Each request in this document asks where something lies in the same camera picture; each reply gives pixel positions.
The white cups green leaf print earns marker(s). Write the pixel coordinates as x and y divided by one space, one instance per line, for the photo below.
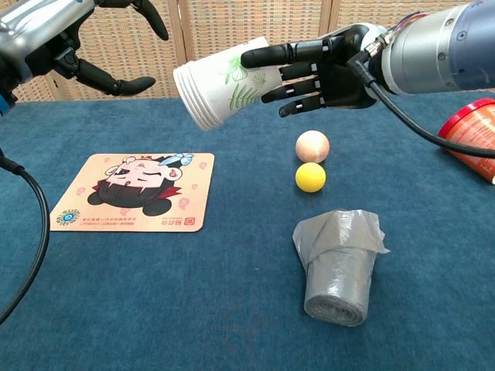
216 77

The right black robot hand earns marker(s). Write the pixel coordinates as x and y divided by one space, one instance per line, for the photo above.
340 77

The red snack canister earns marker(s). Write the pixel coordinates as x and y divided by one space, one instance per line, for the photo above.
472 135

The yellow ball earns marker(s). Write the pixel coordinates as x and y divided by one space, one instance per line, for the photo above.
310 178

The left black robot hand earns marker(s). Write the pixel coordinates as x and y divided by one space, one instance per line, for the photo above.
46 35

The blue table cloth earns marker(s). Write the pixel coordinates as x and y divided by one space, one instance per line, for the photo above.
193 290

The grey garbage bag roll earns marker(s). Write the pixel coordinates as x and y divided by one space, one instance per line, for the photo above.
336 270

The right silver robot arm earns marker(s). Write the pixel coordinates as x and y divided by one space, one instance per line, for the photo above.
437 50

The cartoon character mouse pad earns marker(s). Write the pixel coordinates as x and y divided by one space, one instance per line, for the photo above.
135 193

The peach coloured ball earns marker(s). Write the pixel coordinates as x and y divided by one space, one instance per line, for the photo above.
313 147

